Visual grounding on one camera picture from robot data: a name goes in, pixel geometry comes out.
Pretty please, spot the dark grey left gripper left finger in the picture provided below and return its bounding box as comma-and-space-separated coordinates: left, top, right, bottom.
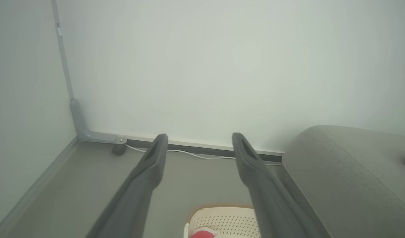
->
86, 134, 169, 238

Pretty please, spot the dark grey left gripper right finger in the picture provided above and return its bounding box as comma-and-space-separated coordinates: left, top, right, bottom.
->
232, 133, 317, 238

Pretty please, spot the red and white cloth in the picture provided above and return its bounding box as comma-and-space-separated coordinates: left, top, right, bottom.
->
189, 228, 220, 238

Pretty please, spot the grey fabric sofa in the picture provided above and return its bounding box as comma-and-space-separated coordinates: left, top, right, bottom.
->
276, 125, 405, 238

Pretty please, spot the cream perforated laundry basket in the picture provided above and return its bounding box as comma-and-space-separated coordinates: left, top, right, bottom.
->
184, 203, 262, 238

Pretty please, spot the small dark caster wheel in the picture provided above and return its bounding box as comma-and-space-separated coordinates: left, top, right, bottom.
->
111, 143, 127, 156

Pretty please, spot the thin white cable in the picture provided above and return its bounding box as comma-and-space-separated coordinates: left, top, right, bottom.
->
125, 144, 283, 166

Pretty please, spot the dark grey wall baseboard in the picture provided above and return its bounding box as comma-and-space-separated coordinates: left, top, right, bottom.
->
125, 134, 284, 163

